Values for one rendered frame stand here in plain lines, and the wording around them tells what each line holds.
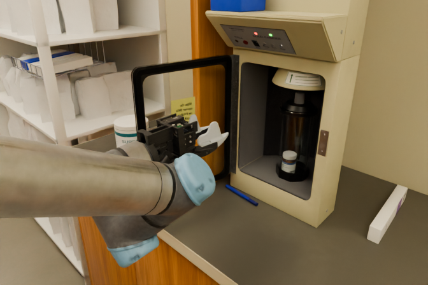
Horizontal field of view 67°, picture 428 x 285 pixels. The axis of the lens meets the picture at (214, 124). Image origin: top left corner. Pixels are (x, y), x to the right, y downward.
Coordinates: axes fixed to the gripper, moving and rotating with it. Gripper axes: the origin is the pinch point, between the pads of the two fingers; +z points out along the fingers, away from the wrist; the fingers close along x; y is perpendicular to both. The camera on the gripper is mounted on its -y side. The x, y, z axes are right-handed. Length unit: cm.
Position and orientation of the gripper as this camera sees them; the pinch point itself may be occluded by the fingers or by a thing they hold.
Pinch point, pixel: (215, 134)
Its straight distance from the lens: 77.3
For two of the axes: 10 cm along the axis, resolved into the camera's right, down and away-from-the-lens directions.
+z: 7.0, -3.0, 6.5
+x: -7.1, -2.5, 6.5
